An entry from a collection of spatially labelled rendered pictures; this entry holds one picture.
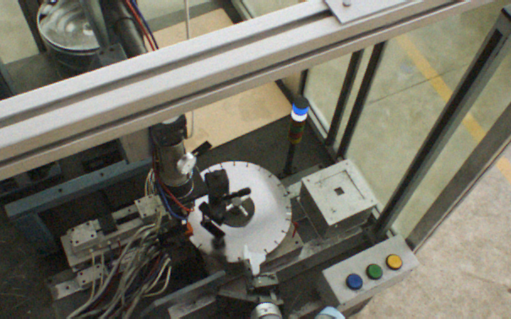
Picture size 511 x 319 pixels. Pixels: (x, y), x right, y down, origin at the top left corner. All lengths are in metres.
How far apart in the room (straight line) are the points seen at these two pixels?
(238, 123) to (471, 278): 1.39
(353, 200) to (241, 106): 0.60
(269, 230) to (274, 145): 0.47
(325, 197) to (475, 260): 1.26
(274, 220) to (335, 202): 0.22
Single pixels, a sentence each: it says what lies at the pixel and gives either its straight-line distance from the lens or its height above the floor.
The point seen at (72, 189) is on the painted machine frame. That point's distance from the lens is 1.60.
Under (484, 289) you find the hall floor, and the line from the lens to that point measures 2.80.
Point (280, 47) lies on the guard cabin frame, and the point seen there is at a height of 2.05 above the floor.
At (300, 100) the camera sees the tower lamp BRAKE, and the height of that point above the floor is 1.16.
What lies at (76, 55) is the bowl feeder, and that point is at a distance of 1.83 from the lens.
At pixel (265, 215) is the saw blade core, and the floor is 0.95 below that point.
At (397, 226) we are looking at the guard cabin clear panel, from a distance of 1.80.
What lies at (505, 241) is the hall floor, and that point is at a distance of 2.94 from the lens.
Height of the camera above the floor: 2.42
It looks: 60 degrees down
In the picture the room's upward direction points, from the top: 7 degrees clockwise
